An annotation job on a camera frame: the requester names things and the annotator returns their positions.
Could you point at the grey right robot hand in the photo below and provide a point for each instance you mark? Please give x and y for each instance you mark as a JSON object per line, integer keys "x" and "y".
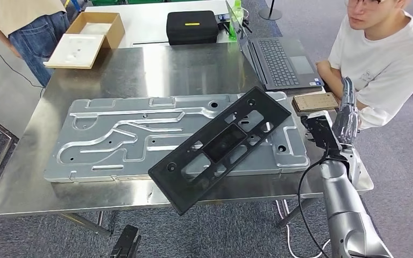
{"x": 345, "y": 117}

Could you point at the black plastic panel part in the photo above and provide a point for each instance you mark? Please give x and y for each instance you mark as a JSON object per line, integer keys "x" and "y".
{"x": 183, "y": 201}

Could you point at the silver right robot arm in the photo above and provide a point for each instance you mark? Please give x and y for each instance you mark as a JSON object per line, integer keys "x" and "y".
{"x": 345, "y": 213}

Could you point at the stainless steel workbench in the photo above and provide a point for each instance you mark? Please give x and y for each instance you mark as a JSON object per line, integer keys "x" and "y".
{"x": 156, "y": 71}

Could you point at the brown rectangular block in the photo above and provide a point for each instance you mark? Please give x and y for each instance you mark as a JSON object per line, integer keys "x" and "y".
{"x": 315, "y": 102}

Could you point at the person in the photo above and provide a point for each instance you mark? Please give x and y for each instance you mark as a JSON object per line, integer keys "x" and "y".
{"x": 388, "y": 64}
{"x": 32, "y": 28}

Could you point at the grey open laptop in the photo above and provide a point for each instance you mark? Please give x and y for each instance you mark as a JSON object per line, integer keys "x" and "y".
{"x": 281, "y": 60}

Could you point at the black round stand base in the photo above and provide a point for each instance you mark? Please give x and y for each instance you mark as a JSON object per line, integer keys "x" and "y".
{"x": 270, "y": 13}

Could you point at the green plastic bottle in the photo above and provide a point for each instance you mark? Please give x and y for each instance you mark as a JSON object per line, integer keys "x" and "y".
{"x": 238, "y": 10}

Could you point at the black case yellow label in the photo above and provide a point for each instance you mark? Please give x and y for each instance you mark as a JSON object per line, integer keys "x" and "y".
{"x": 192, "y": 30}

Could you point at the white table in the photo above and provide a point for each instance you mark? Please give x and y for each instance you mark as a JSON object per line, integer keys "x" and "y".
{"x": 142, "y": 21}

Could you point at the open cardboard box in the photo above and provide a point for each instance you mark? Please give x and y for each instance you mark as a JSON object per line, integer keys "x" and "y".
{"x": 115, "y": 32}

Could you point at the stamped grey metal plate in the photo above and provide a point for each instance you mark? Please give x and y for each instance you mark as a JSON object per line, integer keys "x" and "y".
{"x": 96, "y": 142}

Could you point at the white foam insert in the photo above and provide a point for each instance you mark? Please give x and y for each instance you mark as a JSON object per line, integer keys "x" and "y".
{"x": 96, "y": 28}

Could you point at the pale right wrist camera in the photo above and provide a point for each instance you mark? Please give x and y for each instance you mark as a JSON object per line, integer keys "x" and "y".
{"x": 318, "y": 115}

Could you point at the black right camera bracket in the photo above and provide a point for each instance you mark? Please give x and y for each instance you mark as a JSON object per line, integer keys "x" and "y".
{"x": 322, "y": 137}

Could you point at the black camera bracket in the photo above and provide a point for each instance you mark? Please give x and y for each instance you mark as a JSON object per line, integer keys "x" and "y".
{"x": 126, "y": 242}
{"x": 322, "y": 137}

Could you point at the black left camera bracket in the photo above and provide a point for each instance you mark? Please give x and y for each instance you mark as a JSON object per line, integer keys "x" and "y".
{"x": 126, "y": 242}

